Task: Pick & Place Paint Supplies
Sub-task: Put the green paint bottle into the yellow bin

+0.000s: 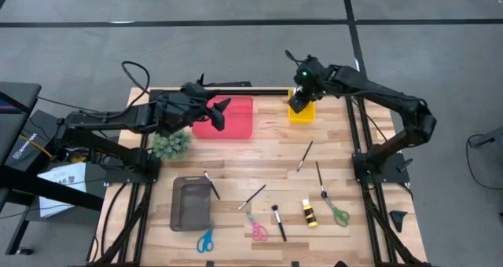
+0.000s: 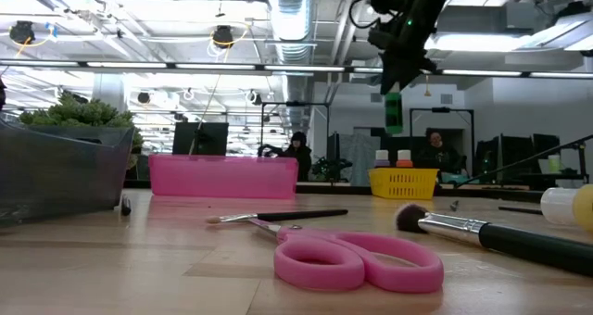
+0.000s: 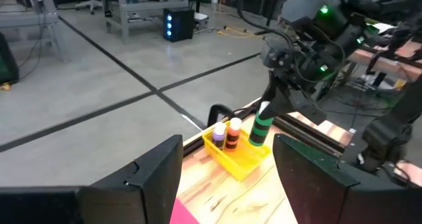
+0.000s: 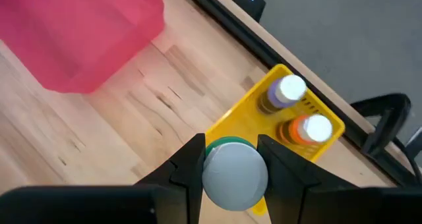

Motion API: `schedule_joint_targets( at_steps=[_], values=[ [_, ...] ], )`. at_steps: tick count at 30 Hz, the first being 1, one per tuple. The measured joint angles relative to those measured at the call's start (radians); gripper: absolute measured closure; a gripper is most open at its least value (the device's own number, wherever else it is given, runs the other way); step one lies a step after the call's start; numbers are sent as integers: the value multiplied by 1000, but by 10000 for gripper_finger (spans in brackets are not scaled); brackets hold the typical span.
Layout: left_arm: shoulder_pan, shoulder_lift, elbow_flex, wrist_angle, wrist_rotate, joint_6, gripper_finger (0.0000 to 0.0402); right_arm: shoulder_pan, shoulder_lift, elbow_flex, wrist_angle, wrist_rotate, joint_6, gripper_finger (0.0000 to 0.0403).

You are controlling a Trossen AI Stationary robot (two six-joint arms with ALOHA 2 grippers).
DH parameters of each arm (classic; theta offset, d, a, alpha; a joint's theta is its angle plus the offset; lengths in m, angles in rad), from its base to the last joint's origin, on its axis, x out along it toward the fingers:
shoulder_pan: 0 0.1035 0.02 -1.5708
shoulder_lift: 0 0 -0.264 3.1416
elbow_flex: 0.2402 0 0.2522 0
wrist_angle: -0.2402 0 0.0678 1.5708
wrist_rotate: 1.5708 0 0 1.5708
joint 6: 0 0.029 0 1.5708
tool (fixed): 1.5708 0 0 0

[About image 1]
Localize black triangular plastic piece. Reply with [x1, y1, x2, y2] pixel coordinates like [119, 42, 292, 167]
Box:
[389, 210, 409, 233]

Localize white paper sheet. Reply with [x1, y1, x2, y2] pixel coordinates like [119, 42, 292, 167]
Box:
[37, 161, 88, 219]

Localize black paintbrush tan tip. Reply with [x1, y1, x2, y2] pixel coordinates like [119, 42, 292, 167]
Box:
[237, 184, 267, 211]

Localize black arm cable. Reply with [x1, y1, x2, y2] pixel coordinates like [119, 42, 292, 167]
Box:
[120, 60, 152, 104]

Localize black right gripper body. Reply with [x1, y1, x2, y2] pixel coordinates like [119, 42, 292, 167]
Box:
[288, 85, 325, 115]

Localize green handled scissors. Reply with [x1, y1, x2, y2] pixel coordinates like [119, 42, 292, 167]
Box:
[322, 194, 351, 228]

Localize black desk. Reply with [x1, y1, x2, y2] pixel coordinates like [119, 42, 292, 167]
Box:
[0, 81, 105, 256]

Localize green artificial plant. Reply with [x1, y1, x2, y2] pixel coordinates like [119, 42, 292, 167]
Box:
[151, 128, 193, 161]

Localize blue handled scissors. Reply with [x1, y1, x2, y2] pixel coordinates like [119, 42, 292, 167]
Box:
[196, 219, 215, 254]

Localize black equipment box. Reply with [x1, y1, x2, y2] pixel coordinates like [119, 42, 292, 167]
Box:
[3, 109, 64, 173]

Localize black aluminium frame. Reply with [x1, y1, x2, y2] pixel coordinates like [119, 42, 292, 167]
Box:
[86, 86, 433, 267]

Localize pink plastic tray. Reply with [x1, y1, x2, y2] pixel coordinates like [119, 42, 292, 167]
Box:
[191, 95, 255, 140]

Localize yellow plastic basket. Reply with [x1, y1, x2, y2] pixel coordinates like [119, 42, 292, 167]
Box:
[288, 89, 317, 124]

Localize grey plastic bin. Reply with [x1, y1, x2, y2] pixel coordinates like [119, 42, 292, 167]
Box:
[169, 175, 213, 232]

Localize black metal bracket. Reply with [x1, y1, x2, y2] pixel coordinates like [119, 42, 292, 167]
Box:
[195, 73, 252, 89]

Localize thick black makeup brush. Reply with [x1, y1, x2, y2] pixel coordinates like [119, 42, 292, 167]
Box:
[270, 204, 288, 243]

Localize black paintbrush black bristles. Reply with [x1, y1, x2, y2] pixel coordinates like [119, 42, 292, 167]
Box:
[315, 161, 328, 199]

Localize black floor cable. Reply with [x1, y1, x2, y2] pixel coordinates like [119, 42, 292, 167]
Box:
[465, 133, 503, 192]

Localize thin black paintbrush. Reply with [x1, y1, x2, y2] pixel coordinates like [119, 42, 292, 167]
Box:
[204, 170, 221, 200]
[296, 141, 314, 173]

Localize pink handled scissors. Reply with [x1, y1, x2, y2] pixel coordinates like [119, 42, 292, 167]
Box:
[245, 210, 270, 241]

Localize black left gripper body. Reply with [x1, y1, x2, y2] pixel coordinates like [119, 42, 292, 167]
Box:
[176, 82, 217, 127]

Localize yellow paint bottle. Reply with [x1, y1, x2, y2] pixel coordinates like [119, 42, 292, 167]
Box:
[301, 198, 318, 229]

